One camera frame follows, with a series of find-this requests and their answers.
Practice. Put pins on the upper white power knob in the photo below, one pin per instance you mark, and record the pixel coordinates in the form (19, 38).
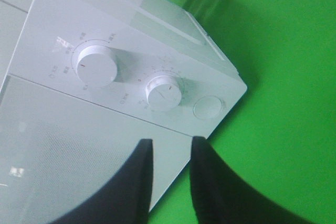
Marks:
(96, 66)

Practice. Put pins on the white microwave door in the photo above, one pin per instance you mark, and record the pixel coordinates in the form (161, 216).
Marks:
(58, 150)

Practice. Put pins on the lower white timer knob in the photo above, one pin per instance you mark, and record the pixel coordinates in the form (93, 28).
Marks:
(163, 93)

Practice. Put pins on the white microwave oven body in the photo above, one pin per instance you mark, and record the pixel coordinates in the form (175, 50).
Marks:
(149, 37)

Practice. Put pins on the round white door release button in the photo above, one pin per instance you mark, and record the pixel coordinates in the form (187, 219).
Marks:
(207, 107)

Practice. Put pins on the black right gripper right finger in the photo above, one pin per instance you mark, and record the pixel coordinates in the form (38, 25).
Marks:
(231, 190)

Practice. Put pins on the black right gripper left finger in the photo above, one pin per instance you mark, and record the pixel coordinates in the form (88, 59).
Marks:
(125, 198)

